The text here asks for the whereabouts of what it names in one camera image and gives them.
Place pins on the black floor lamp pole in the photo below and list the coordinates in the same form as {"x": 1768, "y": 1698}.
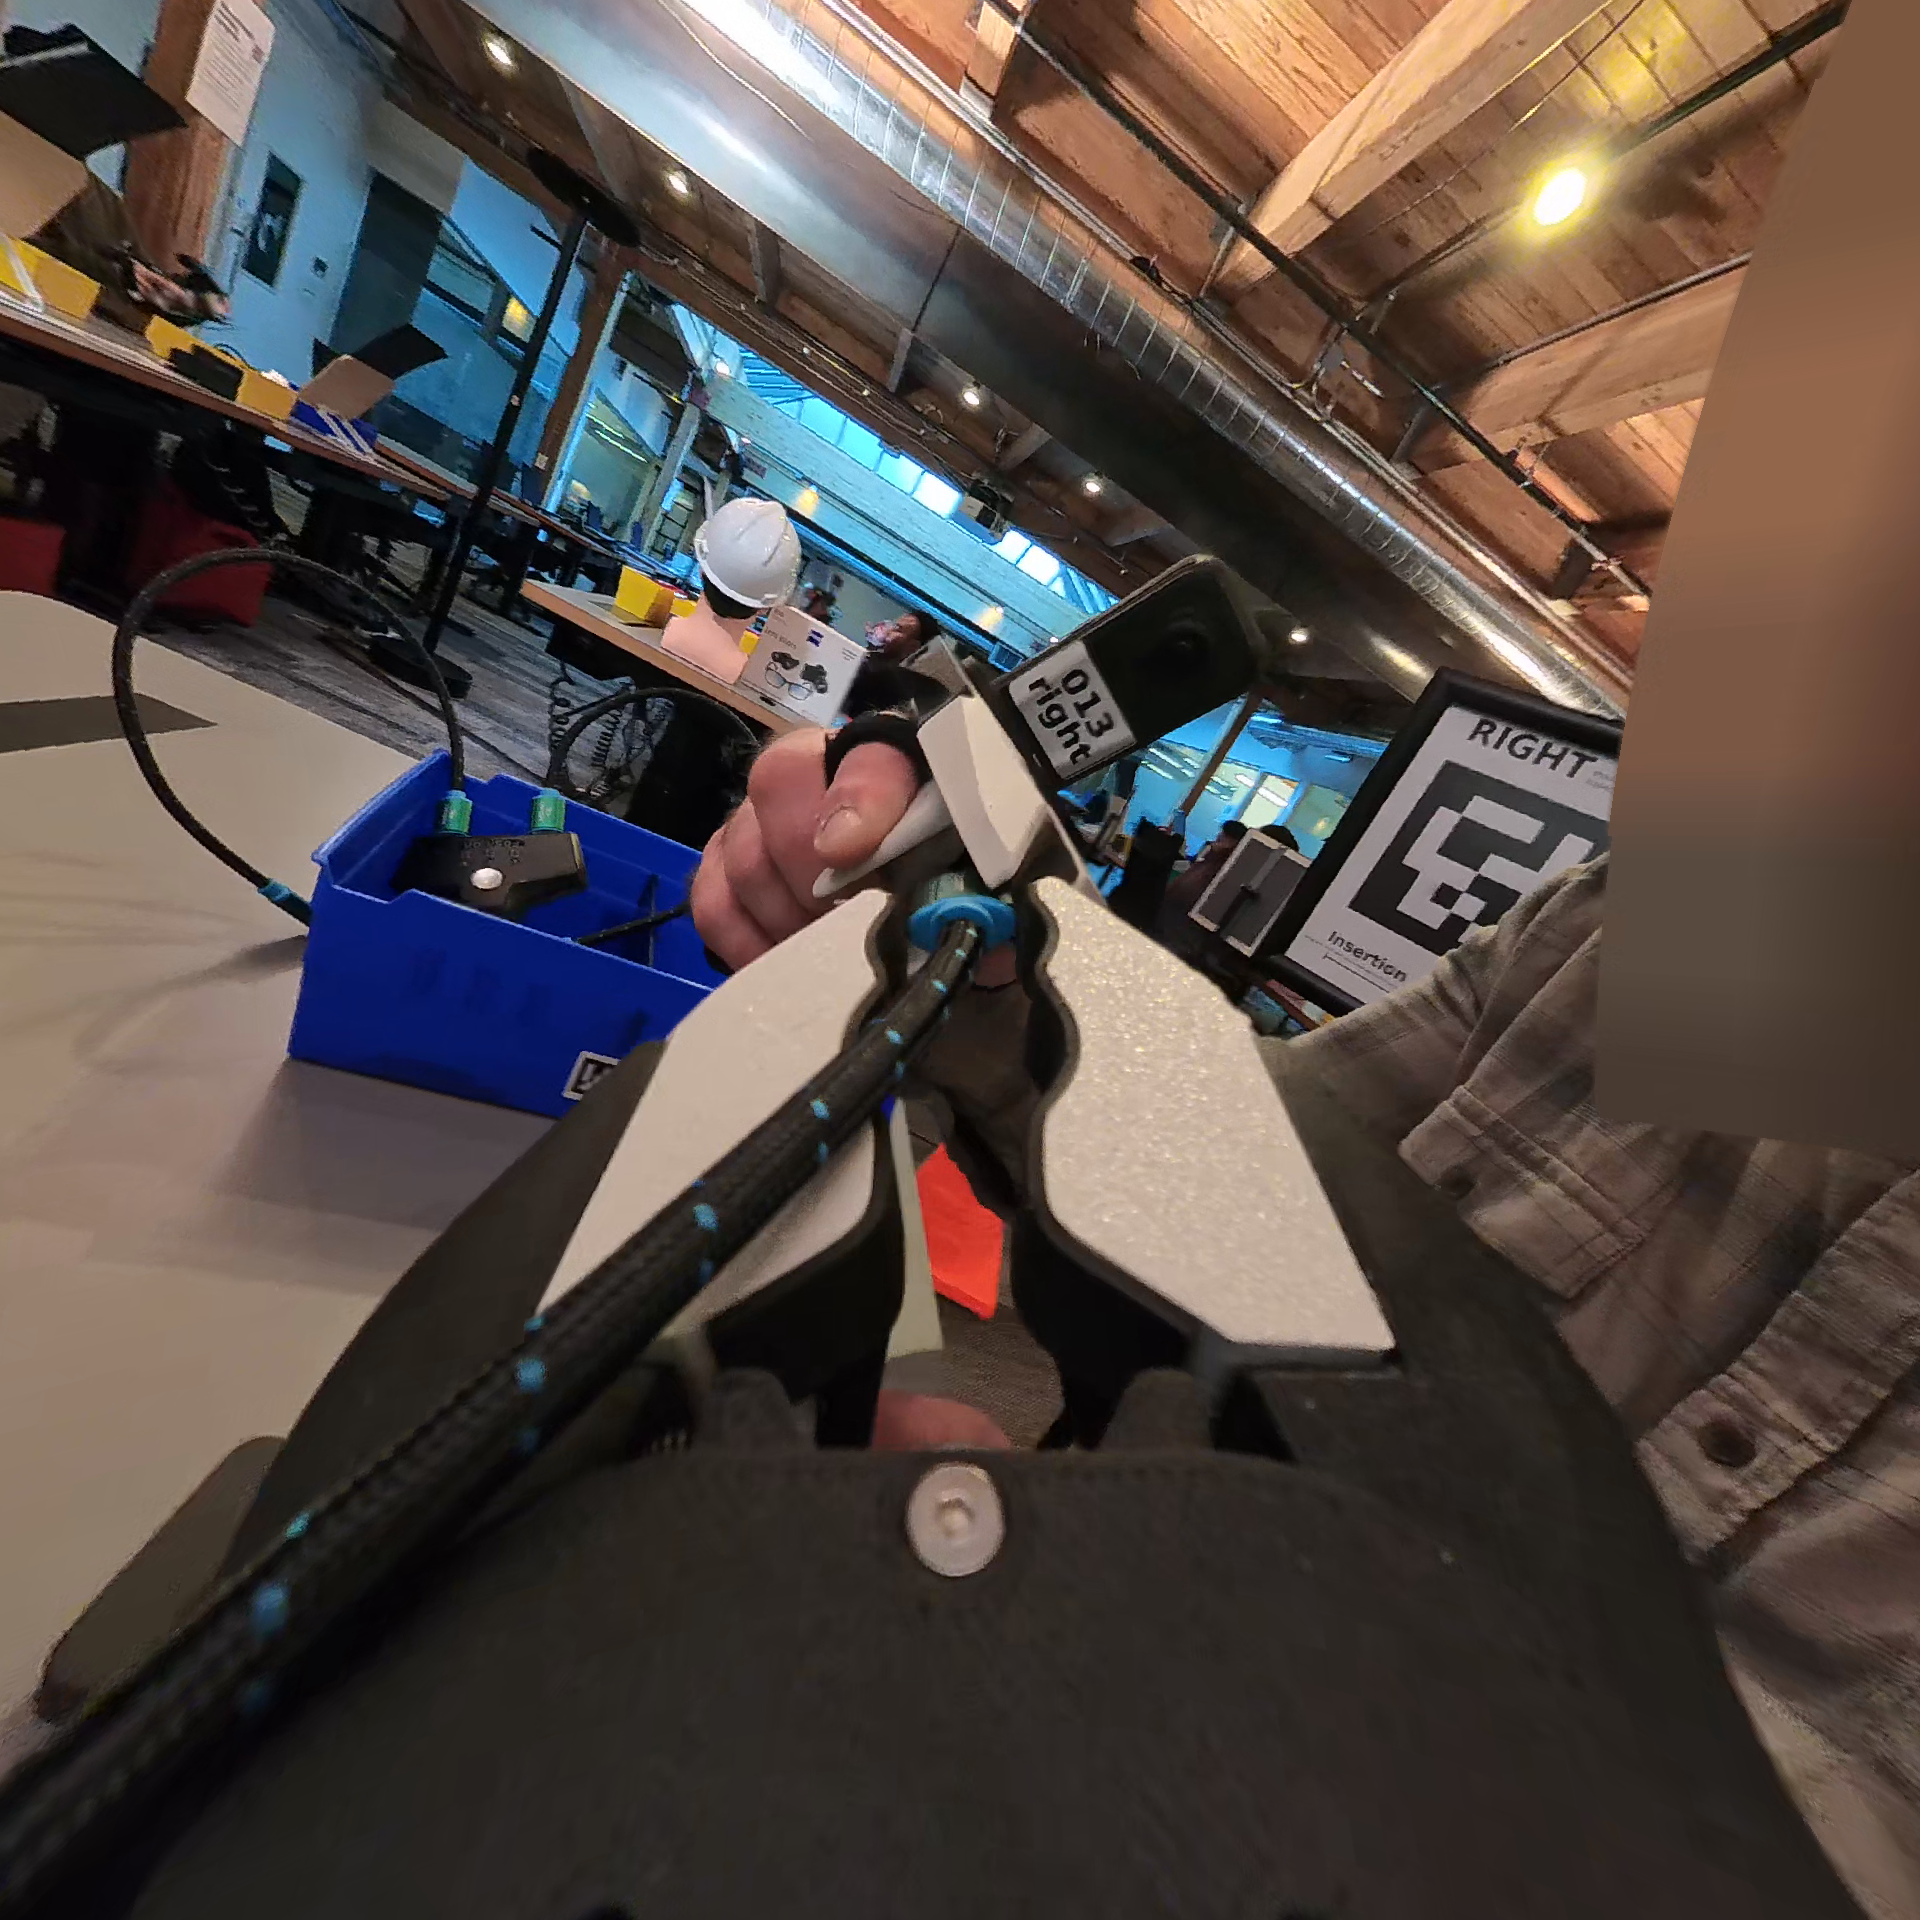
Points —
{"x": 526, "y": 420}

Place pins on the orange traffic cone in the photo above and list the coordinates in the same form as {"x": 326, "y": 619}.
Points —
{"x": 960, "y": 1246}

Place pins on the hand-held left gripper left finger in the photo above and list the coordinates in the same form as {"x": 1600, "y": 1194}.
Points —
{"x": 707, "y": 1067}

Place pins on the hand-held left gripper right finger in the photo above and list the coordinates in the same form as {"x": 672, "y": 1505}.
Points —
{"x": 1201, "y": 1170}

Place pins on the pink mannequin head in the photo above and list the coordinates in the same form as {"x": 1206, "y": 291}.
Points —
{"x": 707, "y": 647}

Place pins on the person's right hand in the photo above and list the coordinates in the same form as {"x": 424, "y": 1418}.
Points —
{"x": 767, "y": 857}

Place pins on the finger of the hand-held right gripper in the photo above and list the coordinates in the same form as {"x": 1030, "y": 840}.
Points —
{"x": 991, "y": 781}

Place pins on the printed tag sign board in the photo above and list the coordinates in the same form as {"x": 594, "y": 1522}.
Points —
{"x": 1471, "y": 840}

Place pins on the dark grey rectangular device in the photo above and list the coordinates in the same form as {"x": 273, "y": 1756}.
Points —
{"x": 137, "y": 1590}

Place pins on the white printed box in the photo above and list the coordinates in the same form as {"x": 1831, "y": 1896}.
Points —
{"x": 804, "y": 666}

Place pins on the white hard hat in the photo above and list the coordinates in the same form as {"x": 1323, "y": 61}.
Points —
{"x": 751, "y": 550}

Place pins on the blue plastic bin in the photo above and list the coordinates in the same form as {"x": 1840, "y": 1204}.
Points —
{"x": 421, "y": 991}

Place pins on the wooden desk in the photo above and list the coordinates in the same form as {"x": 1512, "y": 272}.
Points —
{"x": 181, "y": 377}
{"x": 601, "y": 617}

